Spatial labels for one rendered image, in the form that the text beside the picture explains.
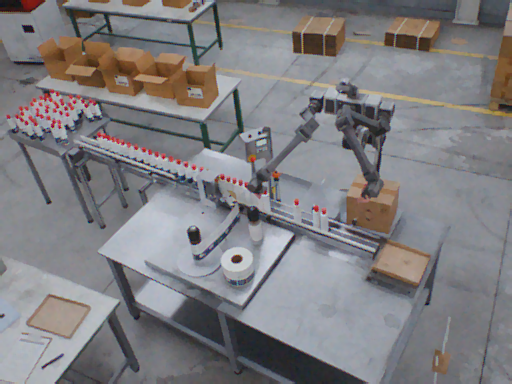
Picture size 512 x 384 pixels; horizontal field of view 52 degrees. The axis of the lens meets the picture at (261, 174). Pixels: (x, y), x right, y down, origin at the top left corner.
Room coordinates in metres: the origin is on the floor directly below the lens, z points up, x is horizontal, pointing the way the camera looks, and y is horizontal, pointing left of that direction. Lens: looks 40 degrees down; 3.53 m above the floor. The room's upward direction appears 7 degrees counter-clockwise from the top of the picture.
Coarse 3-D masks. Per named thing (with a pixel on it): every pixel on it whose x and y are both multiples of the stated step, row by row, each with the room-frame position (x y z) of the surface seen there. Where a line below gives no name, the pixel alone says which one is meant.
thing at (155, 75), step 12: (144, 60) 4.91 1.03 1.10; (156, 60) 5.02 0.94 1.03; (168, 60) 4.98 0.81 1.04; (180, 60) 4.93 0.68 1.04; (144, 72) 4.83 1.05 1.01; (156, 72) 5.00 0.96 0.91; (168, 72) 4.95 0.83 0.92; (180, 72) 4.80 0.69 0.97; (144, 84) 4.78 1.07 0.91; (156, 84) 4.71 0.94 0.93; (168, 84) 4.64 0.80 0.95; (168, 96) 4.65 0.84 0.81
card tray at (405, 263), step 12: (384, 252) 2.27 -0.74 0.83; (396, 252) 2.26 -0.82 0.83; (408, 252) 2.25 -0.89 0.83; (420, 252) 2.22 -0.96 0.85; (384, 264) 2.17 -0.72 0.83; (396, 264) 2.16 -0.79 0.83; (408, 264) 2.15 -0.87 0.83; (420, 264) 2.14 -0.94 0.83; (396, 276) 2.05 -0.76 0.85; (408, 276) 2.05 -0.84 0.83; (420, 276) 2.03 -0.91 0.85
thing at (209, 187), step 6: (198, 180) 2.90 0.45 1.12; (204, 180) 2.87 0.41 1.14; (198, 186) 2.91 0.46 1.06; (204, 186) 2.91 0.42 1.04; (210, 186) 2.90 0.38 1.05; (204, 192) 2.88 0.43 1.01; (210, 192) 2.89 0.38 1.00; (204, 198) 2.89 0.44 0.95; (210, 198) 2.88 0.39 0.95; (210, 204) 2.86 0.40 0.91; (216, 204) 2.84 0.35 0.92
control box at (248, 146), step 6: (246, 132) 2.91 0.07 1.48; (252, 132) 2.90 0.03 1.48; (240, 138) 2.89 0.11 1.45; (246, 138) 2.84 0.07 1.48; (252, 138) 2.84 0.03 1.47; (258, 138) 2.84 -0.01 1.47; (246, 144) 2.81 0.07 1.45; (252, 144) 2.82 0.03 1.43; (246, 150) 2.81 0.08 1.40; (252, 150) 2.82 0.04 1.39; (246, 156) 2.82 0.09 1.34; (252, 156) 2.82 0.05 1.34; (258, 156) 2.83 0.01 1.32; (264, 156) 2.85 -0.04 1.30; (246, 162) 2.82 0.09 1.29
